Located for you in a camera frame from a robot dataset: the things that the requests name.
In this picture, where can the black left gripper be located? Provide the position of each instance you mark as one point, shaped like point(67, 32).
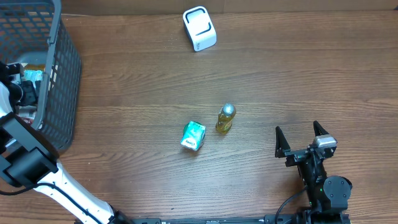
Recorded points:
point(32, 97)

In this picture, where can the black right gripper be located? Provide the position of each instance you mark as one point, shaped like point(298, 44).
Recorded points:
point(296, 155)

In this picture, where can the beige brown snack bag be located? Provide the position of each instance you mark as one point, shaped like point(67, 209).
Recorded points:
point(28, 113)

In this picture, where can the teal wet wipes pack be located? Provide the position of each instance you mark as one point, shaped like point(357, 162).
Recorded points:
point(33, 75)

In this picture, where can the yellow drink bottle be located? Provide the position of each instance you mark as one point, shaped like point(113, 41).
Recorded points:
point(225, 118)

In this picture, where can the teal tissue pack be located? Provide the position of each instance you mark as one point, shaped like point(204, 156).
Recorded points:
point(194, 138)

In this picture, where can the green lidded cup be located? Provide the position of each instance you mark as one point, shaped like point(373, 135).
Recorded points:
point(186, 128)

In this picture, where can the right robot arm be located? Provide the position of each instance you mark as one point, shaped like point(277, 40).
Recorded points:
point(327, 195)

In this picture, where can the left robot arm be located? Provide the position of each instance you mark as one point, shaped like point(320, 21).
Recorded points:
point(36, 165)

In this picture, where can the white barcode scanner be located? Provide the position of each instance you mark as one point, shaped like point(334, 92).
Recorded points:
point(199, 28)

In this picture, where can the dark grey plastic basket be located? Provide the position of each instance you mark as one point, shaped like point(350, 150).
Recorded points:
point(33, 32)

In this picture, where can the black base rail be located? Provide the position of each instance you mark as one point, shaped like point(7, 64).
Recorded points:
point(211, 221)

